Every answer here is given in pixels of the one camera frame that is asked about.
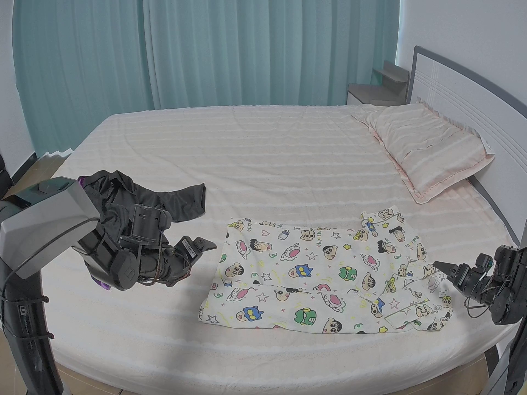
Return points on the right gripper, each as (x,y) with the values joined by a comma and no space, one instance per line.
(471,284)

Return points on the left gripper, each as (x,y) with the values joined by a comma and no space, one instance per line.
(187,257)

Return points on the white printed pyjama top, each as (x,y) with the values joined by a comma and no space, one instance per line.
(313,270)

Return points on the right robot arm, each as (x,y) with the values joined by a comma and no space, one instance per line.
(510,270)

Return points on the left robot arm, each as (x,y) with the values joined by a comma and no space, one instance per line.
(45,220)

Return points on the black garment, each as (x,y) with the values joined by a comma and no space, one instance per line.
(181,202)

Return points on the bed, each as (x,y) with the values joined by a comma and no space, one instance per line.
(247,150)

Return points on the purple garment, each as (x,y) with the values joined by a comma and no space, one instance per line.
(103,284)

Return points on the pale pink striped pillow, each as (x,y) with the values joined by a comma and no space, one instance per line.
(428,150)

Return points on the grey bedside table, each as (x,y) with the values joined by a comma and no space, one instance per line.
(376,91)

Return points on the black chair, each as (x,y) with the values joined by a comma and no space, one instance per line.
(3,175)

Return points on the blue-green curtain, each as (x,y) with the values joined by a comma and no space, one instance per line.
(267,35)
(82,56)

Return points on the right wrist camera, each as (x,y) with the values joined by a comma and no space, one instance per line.
(484,261)

